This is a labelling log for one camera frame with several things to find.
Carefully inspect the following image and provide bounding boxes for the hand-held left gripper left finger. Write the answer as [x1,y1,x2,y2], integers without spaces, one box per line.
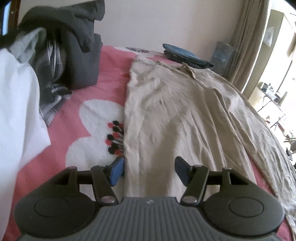
[54,158,125,206]

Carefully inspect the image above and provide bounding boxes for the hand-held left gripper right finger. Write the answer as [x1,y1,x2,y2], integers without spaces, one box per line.
[175,156,249,206]

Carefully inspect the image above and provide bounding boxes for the beige shirt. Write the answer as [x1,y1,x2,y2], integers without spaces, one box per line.
[122,57,296,223]

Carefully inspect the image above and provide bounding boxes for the pink floral blanket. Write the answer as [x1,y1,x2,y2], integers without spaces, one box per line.
[0,45,296,241]

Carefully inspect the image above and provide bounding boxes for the folded blue jeans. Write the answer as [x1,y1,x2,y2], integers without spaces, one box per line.
[162,43,214,69]

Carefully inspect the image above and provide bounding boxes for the grey plaid garment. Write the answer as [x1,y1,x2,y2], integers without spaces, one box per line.
[30,37,73,127]

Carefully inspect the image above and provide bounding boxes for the folding table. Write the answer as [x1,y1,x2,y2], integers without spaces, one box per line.
[254,81,292,130]

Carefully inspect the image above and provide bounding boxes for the white garment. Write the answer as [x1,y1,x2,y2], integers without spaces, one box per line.
[0,28,51,197]

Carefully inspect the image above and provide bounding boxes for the dark grey garment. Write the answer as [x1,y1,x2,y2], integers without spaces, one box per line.
[18,0,105,90]

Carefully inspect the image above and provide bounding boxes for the beige curtain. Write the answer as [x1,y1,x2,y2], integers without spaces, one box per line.
[228,0,270,98]

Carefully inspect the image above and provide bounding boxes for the light grey garment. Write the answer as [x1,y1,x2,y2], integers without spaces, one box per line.
[10,28,47,63]

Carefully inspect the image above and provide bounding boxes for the black garment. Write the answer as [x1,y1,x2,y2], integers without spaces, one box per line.
[0,30,21,49]

